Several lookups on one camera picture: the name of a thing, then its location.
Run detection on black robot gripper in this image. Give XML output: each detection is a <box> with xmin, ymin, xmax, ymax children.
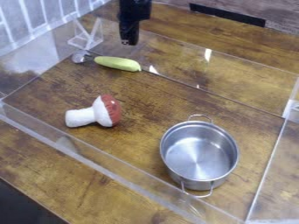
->
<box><xmin>118</xmin><ymin>0</ymin><xmax>152</xmax><ymax>46</ymax></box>

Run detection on green handled metal spoon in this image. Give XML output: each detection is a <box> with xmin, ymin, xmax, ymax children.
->
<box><xmin>70</xmin><ymin>50</ymin><xmax>141</xmax><ymax>72</ymax></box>

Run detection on black strip on table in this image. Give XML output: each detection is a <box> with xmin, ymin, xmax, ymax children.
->
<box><xmin>189</xmin><ymin>3</ymin><xmax>267</xmax><ymax>27</ymax></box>

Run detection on red and white toy mushroom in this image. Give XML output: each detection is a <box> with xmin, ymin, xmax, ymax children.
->
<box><xmin>65</xmin><ymin>94</ymin><xmax>121</xmax><ymax>128</ymax></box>

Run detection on small stainless steel pot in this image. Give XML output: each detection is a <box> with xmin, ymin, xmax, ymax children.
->
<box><xmin>160</xmin><ymin>114</ymin><xmax>239</xmax><ymax>199</ymax></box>

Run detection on clear acrylic triangular bracket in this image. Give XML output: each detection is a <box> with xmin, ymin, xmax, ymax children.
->
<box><xmin>68</xmin><ymin>18</ymin><xmax>104</xmax><ymax>50</ymax></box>

